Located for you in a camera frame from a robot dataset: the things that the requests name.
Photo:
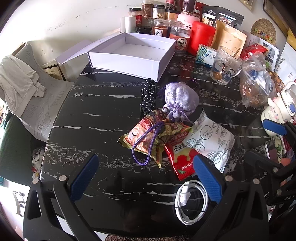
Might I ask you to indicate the blue white medicine box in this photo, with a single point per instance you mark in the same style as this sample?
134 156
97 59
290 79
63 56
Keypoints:
203 55

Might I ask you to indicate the orange jar black lid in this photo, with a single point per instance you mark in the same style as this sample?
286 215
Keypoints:
172 15

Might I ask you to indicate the green snack packet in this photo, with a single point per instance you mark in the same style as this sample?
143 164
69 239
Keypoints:
141 134

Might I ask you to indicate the paper leaflets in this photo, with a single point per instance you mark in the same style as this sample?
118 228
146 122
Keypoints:
271 48

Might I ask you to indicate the beige perforated box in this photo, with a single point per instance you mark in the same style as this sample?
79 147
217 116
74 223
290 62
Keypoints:
53 73

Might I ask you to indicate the black foil pouch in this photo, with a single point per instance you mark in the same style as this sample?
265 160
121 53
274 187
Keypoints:
229 17

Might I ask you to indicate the white cardboard box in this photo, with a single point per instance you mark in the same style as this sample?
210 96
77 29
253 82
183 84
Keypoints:
138 49

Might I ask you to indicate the glass mug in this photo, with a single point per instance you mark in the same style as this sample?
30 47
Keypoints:
225 67

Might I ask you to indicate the wide clear jar orange label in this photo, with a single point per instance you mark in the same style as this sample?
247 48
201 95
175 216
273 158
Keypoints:
181 39

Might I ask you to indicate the black polka dot scrunchie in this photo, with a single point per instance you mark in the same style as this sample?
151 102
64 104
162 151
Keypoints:
148 97

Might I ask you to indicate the tall jar of grains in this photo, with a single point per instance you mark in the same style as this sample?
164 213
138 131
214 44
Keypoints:
188 7

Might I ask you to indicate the white paper bag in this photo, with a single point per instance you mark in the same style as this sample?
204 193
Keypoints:
286 62

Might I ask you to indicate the red snack packet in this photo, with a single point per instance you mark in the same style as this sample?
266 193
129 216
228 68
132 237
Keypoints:
182 160

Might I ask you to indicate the beige cloth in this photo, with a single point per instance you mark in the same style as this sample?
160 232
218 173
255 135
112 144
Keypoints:
16 81

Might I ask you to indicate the translucent white container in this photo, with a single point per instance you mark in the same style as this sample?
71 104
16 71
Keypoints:
122 24

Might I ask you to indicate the red canister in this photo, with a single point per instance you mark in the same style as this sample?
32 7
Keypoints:
201 37

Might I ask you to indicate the green chair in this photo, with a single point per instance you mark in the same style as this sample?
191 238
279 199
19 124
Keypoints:
13 150

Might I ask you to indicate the dark jar black lid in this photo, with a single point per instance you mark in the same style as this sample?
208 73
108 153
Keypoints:
143 29

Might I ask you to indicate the black smartphone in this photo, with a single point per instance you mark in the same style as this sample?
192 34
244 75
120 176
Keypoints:
274 149

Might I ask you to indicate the jar of dried slices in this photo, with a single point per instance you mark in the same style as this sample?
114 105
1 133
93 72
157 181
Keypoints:
159 12

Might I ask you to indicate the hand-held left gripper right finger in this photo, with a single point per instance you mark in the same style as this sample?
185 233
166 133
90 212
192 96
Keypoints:
207 178

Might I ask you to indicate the red snack bag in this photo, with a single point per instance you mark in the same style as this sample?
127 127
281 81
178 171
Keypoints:
252 49

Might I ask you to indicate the clear plastic jar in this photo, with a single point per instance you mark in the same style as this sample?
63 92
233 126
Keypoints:
172 25

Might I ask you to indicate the white cartoon figure cup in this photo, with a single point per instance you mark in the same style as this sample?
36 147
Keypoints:
272 113

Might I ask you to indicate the white paper roll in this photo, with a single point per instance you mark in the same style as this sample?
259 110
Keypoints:
130 24

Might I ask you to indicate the white trash bag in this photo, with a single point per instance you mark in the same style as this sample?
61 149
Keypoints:
38 162

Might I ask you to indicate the white printed snack packet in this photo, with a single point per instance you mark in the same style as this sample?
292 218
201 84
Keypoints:
212 141

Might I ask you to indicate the round woven mat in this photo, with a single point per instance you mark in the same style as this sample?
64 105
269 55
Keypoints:
263 30

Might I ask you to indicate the clear jar white pieces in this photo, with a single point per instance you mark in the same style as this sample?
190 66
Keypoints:
150 22

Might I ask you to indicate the gold picture frame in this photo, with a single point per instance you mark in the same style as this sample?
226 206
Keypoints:
246 3

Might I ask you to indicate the kraft paper pouch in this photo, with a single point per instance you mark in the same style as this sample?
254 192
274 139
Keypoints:
231 38

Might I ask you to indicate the red spice jar black lid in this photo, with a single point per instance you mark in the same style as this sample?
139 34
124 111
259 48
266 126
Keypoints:
135 15

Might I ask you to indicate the clear plastic bag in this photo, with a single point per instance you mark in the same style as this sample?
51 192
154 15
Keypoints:
254 90

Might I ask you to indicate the grey leaf pattern chair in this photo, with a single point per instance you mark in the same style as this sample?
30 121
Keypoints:
53 92

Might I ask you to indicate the red foil pouch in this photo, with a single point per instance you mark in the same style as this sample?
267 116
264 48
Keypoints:
201 9

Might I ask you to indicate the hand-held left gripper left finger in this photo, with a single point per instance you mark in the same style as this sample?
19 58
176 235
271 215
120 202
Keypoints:
84 178

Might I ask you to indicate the dark picture frame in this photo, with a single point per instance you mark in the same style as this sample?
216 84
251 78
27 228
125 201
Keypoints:
277 11

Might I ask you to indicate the tall jar brown label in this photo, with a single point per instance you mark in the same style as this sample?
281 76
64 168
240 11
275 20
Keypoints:
147 9

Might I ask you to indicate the tall jar red label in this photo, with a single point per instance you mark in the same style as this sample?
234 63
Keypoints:
173 4

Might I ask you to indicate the clear jar red powder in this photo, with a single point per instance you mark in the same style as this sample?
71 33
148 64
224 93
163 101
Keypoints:
160 26

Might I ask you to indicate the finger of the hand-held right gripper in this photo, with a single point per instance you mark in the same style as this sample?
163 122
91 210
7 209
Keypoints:
274 127
261 160

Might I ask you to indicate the pink lid jar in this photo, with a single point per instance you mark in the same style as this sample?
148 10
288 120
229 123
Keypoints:
187 18

